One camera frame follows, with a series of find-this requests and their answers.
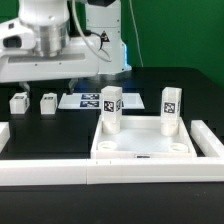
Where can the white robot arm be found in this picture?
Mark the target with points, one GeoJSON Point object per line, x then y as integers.
{"type": "Point", "coordinates": [97, 22]}

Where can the white square table top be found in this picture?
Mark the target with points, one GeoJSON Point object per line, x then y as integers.
{"type": "Point", "coordinates": [140, 137]}

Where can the white U-shaped obstacle fence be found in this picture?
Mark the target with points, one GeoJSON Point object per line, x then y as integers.
{"type": "Point", "coordinates": [208, 165]}

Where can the white marker sheet with tags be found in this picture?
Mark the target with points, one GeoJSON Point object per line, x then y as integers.
{"type": "Point", "coordinates": [94, 101]}

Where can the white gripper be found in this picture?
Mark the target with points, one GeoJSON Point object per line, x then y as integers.
{"type": "Point", "coordinates": [34, 53]}

